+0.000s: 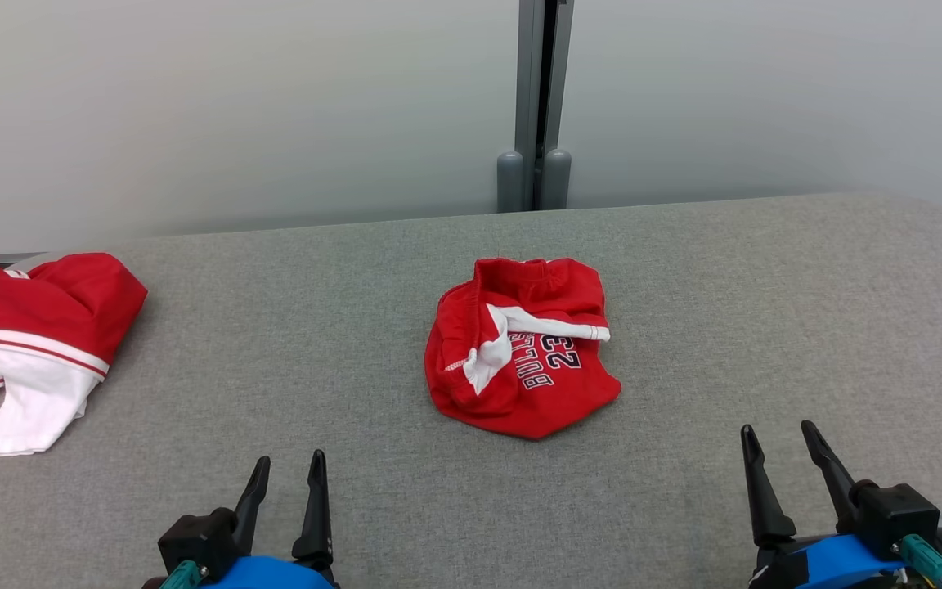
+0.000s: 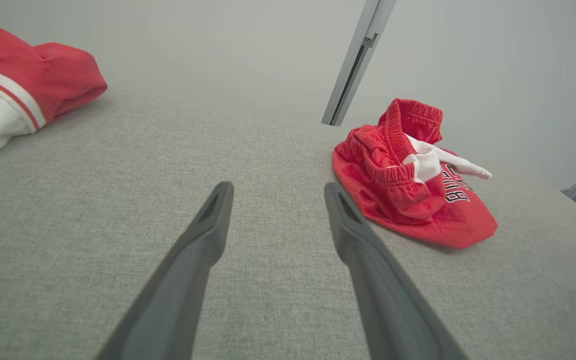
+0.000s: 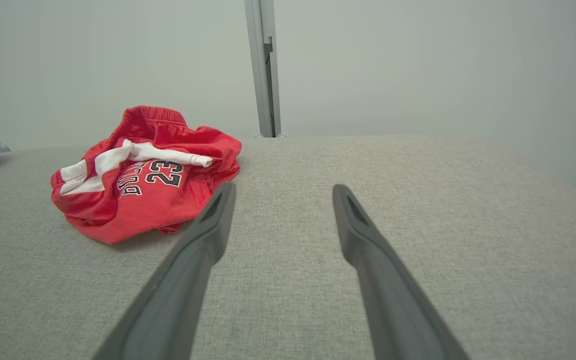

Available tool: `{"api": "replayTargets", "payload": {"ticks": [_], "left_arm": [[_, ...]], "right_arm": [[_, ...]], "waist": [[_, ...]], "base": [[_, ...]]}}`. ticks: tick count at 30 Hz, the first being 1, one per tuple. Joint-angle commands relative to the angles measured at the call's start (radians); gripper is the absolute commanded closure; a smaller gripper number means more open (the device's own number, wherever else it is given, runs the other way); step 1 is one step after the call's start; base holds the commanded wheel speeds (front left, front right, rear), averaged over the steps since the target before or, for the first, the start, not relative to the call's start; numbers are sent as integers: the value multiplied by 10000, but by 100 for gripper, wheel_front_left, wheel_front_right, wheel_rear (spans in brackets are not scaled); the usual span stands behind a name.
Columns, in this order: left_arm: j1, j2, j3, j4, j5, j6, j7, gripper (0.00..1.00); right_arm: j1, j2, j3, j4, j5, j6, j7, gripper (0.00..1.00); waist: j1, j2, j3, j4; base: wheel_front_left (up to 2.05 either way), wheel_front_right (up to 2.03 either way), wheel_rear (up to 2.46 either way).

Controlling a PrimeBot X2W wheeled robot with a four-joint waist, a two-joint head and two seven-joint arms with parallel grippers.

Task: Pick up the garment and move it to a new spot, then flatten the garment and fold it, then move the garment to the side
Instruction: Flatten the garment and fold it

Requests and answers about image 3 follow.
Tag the grey metal wall post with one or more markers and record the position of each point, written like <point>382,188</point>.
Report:
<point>263,75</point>

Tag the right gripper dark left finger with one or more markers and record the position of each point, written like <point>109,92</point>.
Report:
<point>178,290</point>

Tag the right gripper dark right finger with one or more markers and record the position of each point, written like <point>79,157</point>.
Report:
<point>393,300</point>

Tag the red Bulls 23 garment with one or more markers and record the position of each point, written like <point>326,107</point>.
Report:
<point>158,200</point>

